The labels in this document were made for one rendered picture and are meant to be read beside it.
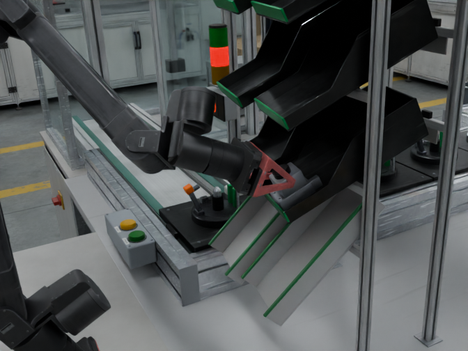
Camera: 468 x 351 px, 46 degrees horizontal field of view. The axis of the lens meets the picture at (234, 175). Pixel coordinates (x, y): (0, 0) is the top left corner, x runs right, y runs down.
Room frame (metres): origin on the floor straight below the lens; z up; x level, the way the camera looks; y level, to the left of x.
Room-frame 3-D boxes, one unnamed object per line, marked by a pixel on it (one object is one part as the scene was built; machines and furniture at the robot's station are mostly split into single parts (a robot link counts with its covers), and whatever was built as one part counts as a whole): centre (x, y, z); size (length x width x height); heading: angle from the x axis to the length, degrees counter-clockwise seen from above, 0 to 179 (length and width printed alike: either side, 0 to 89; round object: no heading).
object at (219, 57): (1.50, 0.02, 1.33); 0.05 x 0.05 x 0.05
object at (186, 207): (1.28, 0.04, 0.96); 0.24 x 0.24 x 0.02; 26
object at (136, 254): (1.26, 0.27, 0.93); 0.21 x 0.07 x 0.06; 26
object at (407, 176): (1.50, -0.40, 1.01); 0.24 x 0.24 x 0.13; 26
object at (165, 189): (1.56, 0.16, 0.91); 0.84 x 0.28 x 0.10; 26
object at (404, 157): (1.61, -0.62, 1.01); 0.24 x 0.24 x 0.13; 26
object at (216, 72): (1.50, 0.02, 1.28); 0.05 x 0.05 x 0.05
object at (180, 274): (1.46, 0.30, 0.91); 0.89 x 0.06 x 0.11; 26
